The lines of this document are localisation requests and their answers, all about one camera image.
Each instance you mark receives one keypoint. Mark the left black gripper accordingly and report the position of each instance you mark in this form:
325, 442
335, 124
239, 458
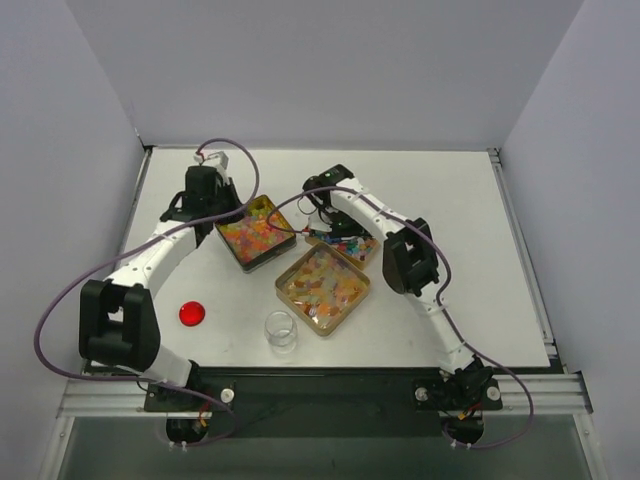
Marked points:
228, 201

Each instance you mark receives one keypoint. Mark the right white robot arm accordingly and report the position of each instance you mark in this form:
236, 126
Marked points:
413, 266

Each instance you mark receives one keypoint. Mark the gold square candy tin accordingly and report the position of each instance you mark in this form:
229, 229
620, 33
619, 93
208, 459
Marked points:
322, 288

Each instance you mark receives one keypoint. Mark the clear glass jar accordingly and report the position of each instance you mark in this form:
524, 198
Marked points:
281, 333

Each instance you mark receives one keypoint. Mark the red round jar lid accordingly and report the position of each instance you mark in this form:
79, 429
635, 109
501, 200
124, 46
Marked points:
191, 314

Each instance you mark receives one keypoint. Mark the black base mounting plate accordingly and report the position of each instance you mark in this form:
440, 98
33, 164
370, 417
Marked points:
329, 402

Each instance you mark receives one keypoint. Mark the gold rectangular candy tin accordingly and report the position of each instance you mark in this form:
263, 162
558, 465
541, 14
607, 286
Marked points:
358, 250

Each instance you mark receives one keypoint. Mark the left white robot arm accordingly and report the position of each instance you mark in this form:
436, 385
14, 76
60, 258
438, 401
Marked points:
118, 325

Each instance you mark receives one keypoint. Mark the dark square candy tin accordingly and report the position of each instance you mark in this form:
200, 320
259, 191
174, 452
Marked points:
252, 241

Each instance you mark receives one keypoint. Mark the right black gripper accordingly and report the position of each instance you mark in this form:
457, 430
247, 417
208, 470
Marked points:
341, 228

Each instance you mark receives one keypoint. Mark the aluminium frame rail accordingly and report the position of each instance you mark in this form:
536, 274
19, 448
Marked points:
552, 394

